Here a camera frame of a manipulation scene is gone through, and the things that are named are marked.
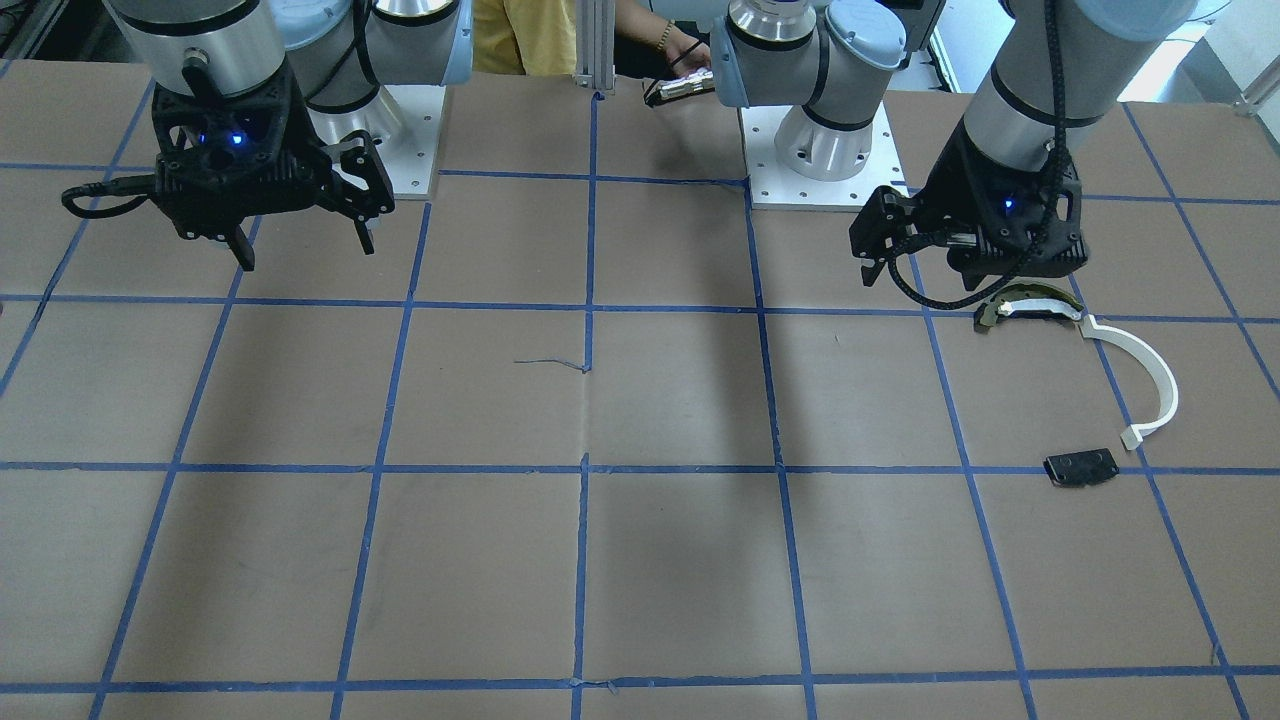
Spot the white curved plastic bracket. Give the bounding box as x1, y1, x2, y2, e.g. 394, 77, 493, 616
1076, 313, 1181, 451

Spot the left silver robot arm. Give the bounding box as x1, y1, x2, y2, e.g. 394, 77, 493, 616
710, 1, 1196, 306

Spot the black rectangular brake pad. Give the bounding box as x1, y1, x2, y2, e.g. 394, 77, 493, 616
1042, 448, 1120, 488

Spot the olive metal brake shoe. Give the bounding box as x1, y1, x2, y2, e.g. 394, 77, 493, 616
973, 282, 1085, 334

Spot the person in yellow shirt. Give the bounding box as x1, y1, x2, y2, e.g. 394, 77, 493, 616
472, 1, 710, 79

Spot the aluminium frame post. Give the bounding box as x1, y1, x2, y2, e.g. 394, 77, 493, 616
573, 0, 616, 95

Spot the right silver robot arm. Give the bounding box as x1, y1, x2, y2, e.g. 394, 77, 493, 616
105, 1, 474, 272

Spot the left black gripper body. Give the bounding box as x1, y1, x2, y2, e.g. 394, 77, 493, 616
849, 124, 1089, 291

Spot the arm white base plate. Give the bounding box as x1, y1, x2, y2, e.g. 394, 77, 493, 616
352, 85, 447, 200
739, 105, 908, 213

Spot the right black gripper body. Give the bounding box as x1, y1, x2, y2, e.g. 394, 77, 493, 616
151, 58, 396, 243

